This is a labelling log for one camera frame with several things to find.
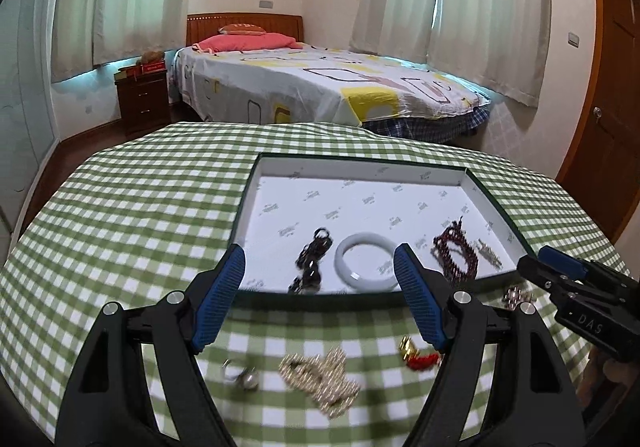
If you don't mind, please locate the dark red bead bracelet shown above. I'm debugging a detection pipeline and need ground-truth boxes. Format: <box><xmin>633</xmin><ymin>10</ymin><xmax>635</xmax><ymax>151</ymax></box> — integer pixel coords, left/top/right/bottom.
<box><xmin>432</xmin><ymin>221</ymin><xmax>481</xmax><ymax>280</ymax></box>

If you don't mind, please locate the black bead bracelet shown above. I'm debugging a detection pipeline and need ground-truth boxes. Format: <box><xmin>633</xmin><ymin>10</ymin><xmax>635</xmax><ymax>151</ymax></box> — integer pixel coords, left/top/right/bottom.
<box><xmin>287</xmin><ymin>227</ymin><xmax>333</xmax><ymax>295</ymax></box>

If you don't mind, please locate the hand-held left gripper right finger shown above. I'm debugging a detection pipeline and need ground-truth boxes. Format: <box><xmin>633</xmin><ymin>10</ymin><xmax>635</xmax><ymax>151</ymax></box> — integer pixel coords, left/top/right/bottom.
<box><xmin>393</xmin><ymin>243</ymin><xmax>586</xmax><ymax>447</ymax></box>

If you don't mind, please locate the silver pearl bracelet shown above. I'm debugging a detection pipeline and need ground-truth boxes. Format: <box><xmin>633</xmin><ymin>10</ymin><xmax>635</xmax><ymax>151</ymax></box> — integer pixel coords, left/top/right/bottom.
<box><xmin>502</xmin><ymin>284</ymin><xmax>536</xmax><ymax>310</ymax></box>

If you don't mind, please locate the brown wooden door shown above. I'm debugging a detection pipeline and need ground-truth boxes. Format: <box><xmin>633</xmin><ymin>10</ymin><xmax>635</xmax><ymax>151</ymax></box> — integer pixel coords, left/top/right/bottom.
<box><xmin>555</xmin><ymin>0</ymin><xmax>640</xmax><ymax>248</ymax></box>

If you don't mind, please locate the orange cushion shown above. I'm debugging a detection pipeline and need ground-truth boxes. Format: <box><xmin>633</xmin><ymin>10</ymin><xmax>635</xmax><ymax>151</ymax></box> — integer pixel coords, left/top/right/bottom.
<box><xmin>218</xmin><ymin>23</ymin><xmax>266</xmax><ymax>36</ymax></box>

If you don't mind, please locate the white jade bangle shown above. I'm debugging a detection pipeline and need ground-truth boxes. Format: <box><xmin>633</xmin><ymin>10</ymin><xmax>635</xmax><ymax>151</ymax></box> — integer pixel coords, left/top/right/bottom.
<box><xmin>334</xmin><ymin>233</ymin><xmax>401</xmax><ymax>290</ymax></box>

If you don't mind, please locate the silver pearl ring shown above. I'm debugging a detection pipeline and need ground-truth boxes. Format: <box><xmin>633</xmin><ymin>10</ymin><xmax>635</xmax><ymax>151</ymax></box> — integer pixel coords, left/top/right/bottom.
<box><xmin>221</xmin><ymin>358</ymin><xmax>259</xmax><ymax>390</ymax></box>

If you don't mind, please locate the dark wooden nightstand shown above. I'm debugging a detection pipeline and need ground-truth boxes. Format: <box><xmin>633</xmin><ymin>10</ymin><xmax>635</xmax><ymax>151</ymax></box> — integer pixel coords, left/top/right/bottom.
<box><xmin>116</xmin><ymin>69</ymin><xmax>171</xmax><ymax>136</ymax></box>

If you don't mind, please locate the person's right hand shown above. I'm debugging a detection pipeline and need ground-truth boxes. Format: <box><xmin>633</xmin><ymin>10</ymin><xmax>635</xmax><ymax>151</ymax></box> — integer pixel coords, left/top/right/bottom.
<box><xmin>587</xmin><ymin>351</ymin><xmax>635</xmax><ymax>394</ymax></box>

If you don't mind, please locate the pink pillow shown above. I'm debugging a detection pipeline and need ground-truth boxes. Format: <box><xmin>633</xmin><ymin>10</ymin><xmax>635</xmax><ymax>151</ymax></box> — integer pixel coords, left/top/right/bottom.
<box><xmin>192</xmin><ymin>33</ymin><xmax>297</xmax><ymax>54</ymax></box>

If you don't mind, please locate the white tray with dark rim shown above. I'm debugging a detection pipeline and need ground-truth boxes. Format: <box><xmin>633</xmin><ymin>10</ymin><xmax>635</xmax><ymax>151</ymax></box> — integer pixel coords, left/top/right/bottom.
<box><xmin>231</xmin><ymin>153</ymin><xmax>531</xmax><ymax>298</ymax></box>

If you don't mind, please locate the bed with patterned sheet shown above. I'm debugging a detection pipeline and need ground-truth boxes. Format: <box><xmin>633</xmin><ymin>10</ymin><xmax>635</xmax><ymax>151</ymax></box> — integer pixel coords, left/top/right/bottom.
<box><xmin>172</xmin><ymin>43</ymin><xmax>501</xmax><ymax>144</ymax></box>

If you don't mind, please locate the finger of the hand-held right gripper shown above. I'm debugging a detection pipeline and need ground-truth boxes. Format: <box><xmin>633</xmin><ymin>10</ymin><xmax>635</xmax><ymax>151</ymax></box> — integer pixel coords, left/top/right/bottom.
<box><xmin>517</xmin><ymin>254</ymin><xmax>557</xmax><ymax>294</ymax></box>
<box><xmin>538</xmin><ymin>246</ymin><xmax>589</xmax><ymax>279</ymax></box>

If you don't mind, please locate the frosted glass wardrobe door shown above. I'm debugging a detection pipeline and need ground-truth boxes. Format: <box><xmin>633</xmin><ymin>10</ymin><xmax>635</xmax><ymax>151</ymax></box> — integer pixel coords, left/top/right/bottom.
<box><xmin>0</xmin><ymin>0</ymin><xmax>61</xmax><ymax>233</ymax></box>

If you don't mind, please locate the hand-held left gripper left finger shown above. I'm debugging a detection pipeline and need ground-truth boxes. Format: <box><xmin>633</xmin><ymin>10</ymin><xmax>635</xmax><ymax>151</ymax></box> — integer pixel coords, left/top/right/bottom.
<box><xmin>56</xmin><ymin>244</ymin><xmax>247</xmax><ymax>447</ymax></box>

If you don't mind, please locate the cream pearl bracelet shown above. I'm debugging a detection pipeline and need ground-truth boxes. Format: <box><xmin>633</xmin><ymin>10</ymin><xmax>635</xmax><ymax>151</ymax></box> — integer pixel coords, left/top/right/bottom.
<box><xmin>278</xmin><ymin>348</ymin><xmax>362</xmax><ymax>418</ymax></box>

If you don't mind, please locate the red and gold ornament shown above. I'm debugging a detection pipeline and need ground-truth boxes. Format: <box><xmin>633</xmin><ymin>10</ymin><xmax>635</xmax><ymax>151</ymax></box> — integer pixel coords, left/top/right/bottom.
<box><xmin>397</xmin><ymin>336</ymin><xmax>443</xmax><ymax>372</ymax></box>

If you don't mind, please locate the red box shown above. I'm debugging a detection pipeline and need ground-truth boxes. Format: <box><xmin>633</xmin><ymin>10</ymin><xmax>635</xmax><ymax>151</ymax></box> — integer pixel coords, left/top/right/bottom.
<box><xmin>117</xmin><ymin>62</ymin><xmax>167</xmax><ymax>80</ymax></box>

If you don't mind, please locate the green checkered tablecloth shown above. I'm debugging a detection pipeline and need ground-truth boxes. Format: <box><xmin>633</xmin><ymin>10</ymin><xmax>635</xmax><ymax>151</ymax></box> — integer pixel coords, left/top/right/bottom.
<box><xmin>0</xmin><ymin>122</ymin><xmax>633</xmax><ymax>447</ymax></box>

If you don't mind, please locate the wooden headboard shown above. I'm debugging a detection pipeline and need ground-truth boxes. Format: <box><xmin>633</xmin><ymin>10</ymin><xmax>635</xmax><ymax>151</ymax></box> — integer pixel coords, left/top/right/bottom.
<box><xmin>186</xmin><ymin>13</ymin><xmax>304</xmax><ymax>48</ymax></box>

